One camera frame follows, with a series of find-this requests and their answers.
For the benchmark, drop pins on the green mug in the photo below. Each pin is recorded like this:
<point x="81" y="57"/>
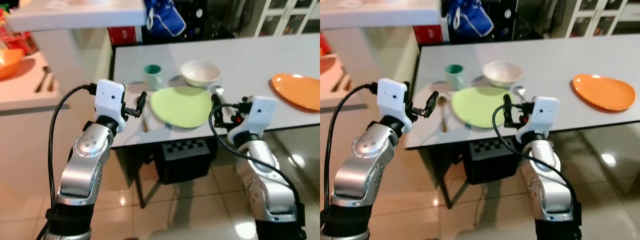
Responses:
<point x="454" y="77"/>
<point x="153" y="77"/>

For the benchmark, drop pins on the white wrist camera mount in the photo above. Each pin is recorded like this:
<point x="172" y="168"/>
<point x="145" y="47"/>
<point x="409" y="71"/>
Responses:
<point x="544" y="112"/>
<point x="392" y="97"/>
<point x="109" y="97"/>
<point x="260" y="112"/>

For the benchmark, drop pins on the orange bowl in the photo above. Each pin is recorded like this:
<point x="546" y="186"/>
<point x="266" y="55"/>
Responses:
<point x="9" y="62"/>
<point x="327" y="64"/>

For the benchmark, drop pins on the white glass door cabinet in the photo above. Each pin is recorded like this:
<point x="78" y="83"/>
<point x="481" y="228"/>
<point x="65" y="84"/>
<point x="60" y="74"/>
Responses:
<point x="602" y="17"/>
<point x="287" y="17"/>

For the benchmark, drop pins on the long dark metal cutlery piece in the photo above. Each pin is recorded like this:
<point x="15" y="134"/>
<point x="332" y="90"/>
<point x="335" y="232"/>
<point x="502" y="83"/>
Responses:
<point x="342" y="79"/>
<point x="42" y="79"/>

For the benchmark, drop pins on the red box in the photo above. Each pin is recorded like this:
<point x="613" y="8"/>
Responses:
<point x="121" y="35"/>
<point x="428" y="34"/>

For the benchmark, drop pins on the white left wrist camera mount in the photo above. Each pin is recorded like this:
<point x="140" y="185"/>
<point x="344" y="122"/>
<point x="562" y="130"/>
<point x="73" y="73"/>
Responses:
<point x="392" y="97"/>
<point x="109" y="97"/>

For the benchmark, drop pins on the black box with checker pattern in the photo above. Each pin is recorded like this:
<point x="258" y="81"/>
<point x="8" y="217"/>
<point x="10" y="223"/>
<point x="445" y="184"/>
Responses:
<point x="182" y="162"/>
<point x="492" y="162"/>

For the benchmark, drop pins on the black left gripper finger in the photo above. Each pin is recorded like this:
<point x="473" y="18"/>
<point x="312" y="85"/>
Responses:
<point x="141" y="101"/>
<point x="432" y="100"/>

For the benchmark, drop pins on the light green plate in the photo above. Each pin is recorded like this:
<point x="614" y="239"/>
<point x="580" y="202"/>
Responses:
<point x="477" y="106"/>
<point x="180" y="106"/>

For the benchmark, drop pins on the orange plate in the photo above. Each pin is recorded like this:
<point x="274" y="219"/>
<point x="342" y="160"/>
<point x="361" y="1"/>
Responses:
<point x="604" y="91"/>
<point x="297" y="91"/>

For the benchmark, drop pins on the short dark metal cutlery piece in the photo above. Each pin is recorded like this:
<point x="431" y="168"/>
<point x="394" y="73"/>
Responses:
<point x="348" y="84"/>
<point x="50" y="84"/>

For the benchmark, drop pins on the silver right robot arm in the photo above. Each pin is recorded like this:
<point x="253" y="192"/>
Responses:
<point x="260" y="185"/>
<point x="547" y="185"/>

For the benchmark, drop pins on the white ceramic bowl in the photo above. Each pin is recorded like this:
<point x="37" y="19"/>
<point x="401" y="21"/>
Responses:
<point x="200" y="72"/>
<point x="503" y="72"/>

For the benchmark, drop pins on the silver spoon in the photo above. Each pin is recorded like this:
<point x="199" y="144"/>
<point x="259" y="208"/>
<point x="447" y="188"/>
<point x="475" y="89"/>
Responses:
<point x="519" y="91"/>
<point x="218" y="90"/>

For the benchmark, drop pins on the white dining table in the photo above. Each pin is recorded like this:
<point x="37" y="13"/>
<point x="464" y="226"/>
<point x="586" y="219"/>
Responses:
<point x="260" y="60"/>
<point x="555" y="60"/>

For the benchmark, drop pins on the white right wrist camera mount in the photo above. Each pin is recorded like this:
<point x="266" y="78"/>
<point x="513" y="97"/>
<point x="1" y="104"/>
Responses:
<point x="260" y="112"/>
<point x="544" y="112"/>

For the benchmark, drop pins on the red snack packages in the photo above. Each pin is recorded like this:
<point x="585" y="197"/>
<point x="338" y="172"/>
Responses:
<point x="324" y="44"/>
<point x="15" y="32"/>

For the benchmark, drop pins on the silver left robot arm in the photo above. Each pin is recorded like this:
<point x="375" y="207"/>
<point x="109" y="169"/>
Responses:
<point x="82" y="165"/>
<point x="357" y="167"/>

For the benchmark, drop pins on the blue bag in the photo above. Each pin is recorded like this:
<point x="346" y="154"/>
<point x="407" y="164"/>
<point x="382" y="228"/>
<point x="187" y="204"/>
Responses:
<point x="470" y="19"/>
<point x="164" y="19"/>

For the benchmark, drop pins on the golden spoon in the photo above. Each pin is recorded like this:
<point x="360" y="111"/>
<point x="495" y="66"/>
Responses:
<point x="443" y="112"/>
<point x="145" y="124"/>

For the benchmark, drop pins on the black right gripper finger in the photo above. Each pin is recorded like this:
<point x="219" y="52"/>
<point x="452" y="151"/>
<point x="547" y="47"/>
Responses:
<point x="216" y="106"/>
<point x="508" y="109"/>

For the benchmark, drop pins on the white bar counter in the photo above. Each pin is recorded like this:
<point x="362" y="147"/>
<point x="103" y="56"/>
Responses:
<point x="75" y="15"/>
<point x="380" y="12"/>

